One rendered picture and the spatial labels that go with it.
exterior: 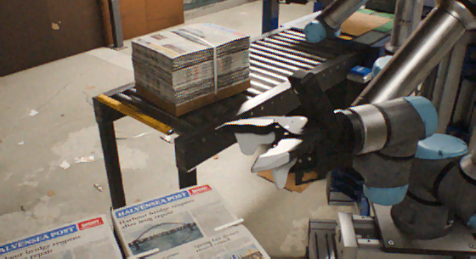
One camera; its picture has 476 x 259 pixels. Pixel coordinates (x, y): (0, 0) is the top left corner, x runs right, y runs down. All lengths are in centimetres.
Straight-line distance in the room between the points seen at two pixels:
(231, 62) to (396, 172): 107
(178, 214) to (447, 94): 76
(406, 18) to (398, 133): 89
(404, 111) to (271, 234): 165
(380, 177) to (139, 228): 60
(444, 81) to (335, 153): 61
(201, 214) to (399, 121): 60
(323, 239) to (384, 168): 122
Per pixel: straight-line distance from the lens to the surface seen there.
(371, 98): 88
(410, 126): 75
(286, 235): 231
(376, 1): 326
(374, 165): 79
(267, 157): 58
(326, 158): 69
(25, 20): 460
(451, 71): 124
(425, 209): 114
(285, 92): 187
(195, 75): 164
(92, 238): 113
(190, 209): 116
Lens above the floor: 156
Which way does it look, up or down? 29 degrees down
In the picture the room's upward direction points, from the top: straight up
